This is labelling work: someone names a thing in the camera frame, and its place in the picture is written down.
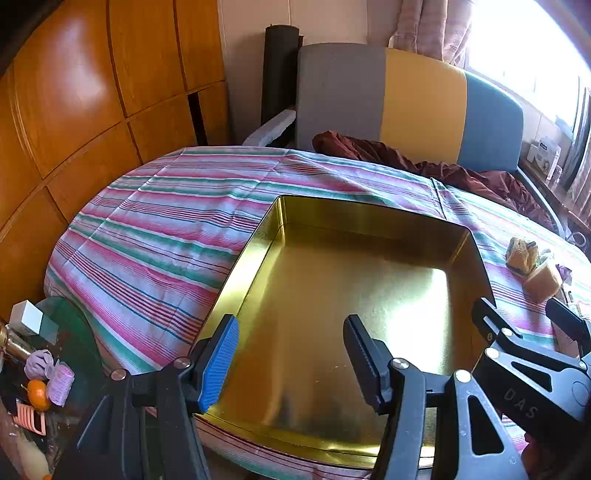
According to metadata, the rectangular metal tin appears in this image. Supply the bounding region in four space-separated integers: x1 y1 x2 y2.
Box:
194 195 497 469

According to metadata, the purple hair roller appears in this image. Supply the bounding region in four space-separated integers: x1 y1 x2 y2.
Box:
47 362 75 407

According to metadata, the person's right hand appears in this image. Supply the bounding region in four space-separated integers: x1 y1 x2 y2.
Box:
522 431 591 480

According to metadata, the green glass side table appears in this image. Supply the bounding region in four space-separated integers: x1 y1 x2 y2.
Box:
0 296 108 480

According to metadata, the brass object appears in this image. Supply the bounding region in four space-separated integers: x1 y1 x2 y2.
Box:
0 323 34 361

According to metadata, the white bottle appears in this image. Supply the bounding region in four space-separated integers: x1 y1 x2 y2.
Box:
11 438 54 480

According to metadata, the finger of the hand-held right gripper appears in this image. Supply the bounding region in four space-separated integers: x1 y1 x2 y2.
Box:
472 298 583 393
545 298 591 357

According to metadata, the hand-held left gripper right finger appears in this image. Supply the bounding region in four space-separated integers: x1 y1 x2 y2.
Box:
342 314 529 480

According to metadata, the maroon cloth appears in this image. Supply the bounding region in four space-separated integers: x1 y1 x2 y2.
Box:
312 130 555 227

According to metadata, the purple cloth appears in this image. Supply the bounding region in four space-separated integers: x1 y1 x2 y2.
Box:
24 349 55 380

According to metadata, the pink comb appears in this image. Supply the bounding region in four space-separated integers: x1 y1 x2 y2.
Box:
16 399 47 437

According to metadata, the yellow brown snack packet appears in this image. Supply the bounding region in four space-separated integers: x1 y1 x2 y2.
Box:
505 237 541 274

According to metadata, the orange fruit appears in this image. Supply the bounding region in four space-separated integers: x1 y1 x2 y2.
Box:
27 379 51 411

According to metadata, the black rolled mat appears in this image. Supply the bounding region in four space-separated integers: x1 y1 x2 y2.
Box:
261 25 301 139

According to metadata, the pink patterned curtain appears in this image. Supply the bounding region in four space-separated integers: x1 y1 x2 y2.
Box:
388 0 476 68

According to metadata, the wooden wardrobe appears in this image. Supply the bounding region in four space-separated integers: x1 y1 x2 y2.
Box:
0 0 232 319

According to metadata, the window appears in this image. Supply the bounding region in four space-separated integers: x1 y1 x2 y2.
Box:
466 0 591 134

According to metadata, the white grey box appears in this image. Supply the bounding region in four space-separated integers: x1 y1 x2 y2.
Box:
9 300 58 344

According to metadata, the grey yellow blue armchair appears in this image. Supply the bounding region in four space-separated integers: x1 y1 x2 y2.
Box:
242 42 566 236

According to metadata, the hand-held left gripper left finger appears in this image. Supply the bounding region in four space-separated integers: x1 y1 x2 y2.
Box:
55 314 241 480

